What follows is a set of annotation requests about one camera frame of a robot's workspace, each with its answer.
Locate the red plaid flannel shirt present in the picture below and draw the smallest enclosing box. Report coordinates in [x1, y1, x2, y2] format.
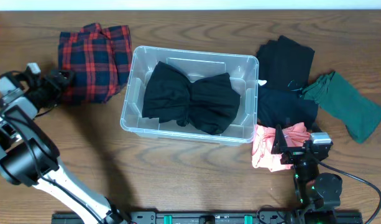
[58, 23, 132, 105]

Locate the green garment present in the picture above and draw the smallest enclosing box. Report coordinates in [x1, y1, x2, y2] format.
[301, 72, 381, 144]

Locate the black cloth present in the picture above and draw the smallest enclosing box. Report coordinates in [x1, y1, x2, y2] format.
[142, 62, 241, 135]

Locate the clear plastic storage bin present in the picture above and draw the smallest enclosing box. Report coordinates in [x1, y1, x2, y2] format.
[120, 46, 259, 146]

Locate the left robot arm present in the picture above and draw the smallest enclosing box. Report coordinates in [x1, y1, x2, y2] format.
[0, 68, 131, 223]

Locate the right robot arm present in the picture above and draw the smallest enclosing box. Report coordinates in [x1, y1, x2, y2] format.
[271, 125, 342, 223]

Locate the pink folded garment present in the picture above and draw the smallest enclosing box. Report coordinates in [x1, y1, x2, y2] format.
[252, 122, 310, 172]

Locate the dark navy folded garment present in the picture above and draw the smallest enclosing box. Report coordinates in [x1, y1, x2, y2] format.
[257, 86, 318, 129]

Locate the black folded garment top right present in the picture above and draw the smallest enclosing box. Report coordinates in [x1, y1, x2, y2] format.
[256, 35, 315, 91]

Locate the black cable right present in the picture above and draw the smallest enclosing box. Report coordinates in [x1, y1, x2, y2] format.
[314, 155, 381, 224]

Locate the black cable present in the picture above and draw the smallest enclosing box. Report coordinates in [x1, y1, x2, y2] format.
[314, 155, 381, 224]
[0, 70, 104, 224]

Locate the black cable left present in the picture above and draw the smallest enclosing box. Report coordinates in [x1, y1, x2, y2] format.
[0, 70, 104, 224]

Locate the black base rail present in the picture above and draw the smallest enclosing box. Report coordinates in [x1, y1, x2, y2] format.
[52, 210, 364, 224]

